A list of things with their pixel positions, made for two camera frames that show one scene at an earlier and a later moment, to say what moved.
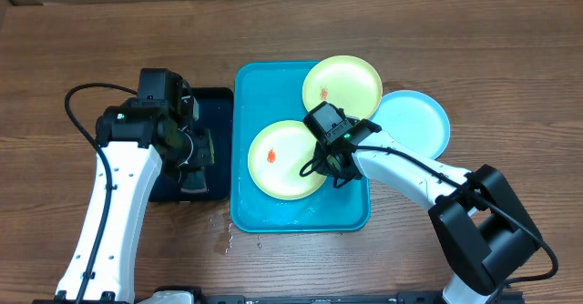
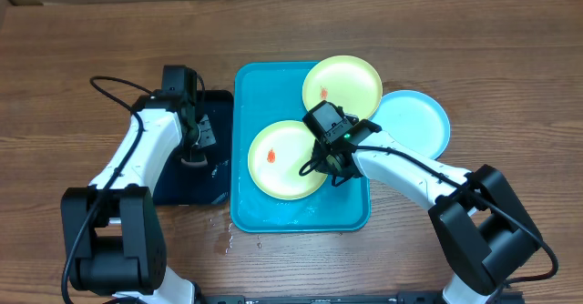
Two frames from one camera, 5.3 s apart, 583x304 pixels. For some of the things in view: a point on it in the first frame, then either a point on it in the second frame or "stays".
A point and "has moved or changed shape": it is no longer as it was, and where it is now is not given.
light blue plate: [414, 118] stays
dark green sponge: [194, 182] has moved or changed shape
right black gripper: [325, 167] stays
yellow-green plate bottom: [275, 157] stays
